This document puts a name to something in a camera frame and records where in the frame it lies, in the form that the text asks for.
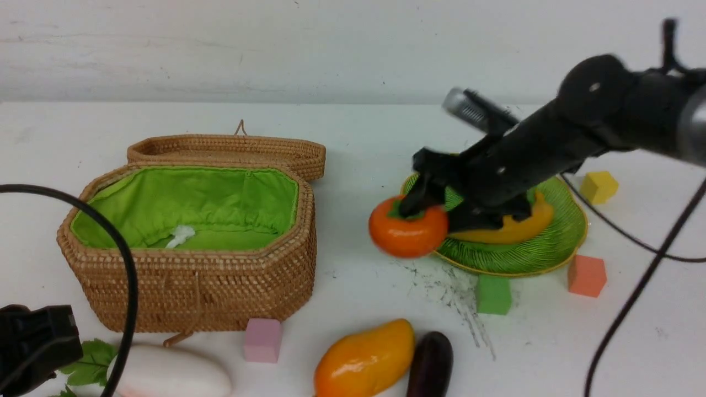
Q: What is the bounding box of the yellow foam cube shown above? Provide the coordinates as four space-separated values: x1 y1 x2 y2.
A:
579 171 619 205

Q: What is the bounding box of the green fabric basket liner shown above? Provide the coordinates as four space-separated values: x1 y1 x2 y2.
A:
89 167 299 251

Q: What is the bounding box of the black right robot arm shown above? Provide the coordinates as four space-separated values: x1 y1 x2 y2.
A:
399 55 705 232

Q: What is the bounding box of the orange persimmon with green calyx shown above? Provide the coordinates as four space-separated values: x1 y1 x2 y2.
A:
368 195 448 259

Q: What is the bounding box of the white radish with green leaves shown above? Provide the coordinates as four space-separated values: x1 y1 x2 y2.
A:
59 339 234 396

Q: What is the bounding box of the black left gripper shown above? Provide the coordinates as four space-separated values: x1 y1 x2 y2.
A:
1 304 83 396

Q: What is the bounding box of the white drawstring cord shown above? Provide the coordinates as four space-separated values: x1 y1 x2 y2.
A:
165 225 196 249

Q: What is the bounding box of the woven wicker basket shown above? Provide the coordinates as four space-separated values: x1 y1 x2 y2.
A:
80 163 316 334

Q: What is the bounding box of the yellow banana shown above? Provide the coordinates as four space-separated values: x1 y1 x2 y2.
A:
448 189 554 244

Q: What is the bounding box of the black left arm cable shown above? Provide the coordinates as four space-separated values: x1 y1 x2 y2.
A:
0 184 138 397

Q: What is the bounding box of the green foam cube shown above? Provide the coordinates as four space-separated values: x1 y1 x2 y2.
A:
475 275 512 315

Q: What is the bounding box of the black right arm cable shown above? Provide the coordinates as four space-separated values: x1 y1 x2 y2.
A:
560 17 706 397

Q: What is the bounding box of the orange yellow mango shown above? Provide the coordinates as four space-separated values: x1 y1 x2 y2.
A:
313 318 415 396

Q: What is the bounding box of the pink foam cube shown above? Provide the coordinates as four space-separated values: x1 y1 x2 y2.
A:
243 318 283 363

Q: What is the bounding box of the orange foam cube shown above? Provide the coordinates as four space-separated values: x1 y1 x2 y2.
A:
567 255 607 298

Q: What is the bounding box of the dark purple eggplant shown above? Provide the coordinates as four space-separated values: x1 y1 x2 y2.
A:
406 331 454 396

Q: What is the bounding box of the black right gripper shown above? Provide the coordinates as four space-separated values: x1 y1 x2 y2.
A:
399 110 585 233

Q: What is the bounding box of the green leaf-shaped glass plate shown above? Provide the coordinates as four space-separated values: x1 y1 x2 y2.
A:
434 176 589 277

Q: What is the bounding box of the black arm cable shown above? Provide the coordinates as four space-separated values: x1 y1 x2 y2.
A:
0 184 138 397
560 17 706 397

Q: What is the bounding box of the woven wicker basket lid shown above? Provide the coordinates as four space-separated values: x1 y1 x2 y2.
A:
126 122 326 181

